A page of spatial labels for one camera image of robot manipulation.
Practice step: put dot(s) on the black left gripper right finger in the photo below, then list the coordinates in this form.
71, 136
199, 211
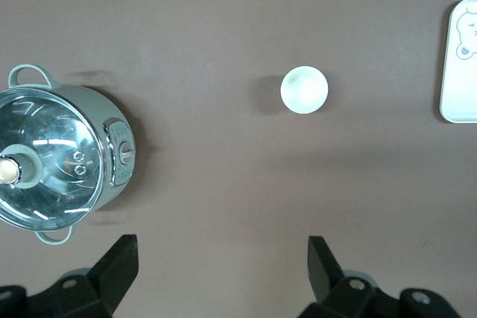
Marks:
328, 280

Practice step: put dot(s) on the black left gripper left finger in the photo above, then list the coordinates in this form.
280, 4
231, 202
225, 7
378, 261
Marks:
108, 277

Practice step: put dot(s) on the white plastic cup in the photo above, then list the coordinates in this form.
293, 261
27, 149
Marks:
305, 89

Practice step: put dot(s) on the cream bear print tray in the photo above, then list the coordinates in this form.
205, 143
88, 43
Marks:
460, 83

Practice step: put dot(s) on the glass pot lid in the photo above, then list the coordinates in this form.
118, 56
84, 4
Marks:
56, 128

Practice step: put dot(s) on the grey pot with glass lid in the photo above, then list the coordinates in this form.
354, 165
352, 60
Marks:
112, 109

